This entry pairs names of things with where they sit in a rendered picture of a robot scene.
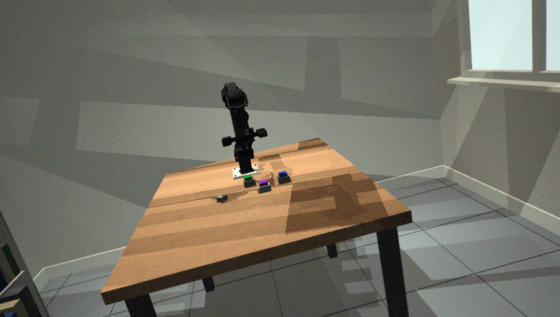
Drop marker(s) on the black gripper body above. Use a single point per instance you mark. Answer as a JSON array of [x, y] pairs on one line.
[[226, 141]]

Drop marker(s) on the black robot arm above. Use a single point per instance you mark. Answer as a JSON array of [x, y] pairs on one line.
[[234, 100]]

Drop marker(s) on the blue button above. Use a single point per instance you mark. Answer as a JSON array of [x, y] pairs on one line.
[[283, 177]]

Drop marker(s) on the green button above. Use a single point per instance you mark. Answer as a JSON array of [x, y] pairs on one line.
[[248, 181]]

